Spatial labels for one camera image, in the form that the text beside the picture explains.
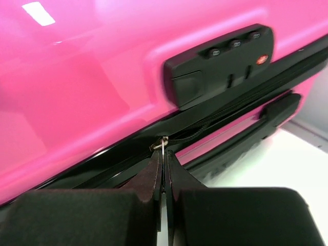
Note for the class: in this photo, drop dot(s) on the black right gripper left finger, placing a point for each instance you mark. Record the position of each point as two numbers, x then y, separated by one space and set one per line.
129 215

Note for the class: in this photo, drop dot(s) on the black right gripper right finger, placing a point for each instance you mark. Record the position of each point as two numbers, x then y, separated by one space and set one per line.
199 215

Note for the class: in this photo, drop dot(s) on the pink hard-shell suitcase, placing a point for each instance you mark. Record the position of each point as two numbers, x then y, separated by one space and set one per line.
89 87

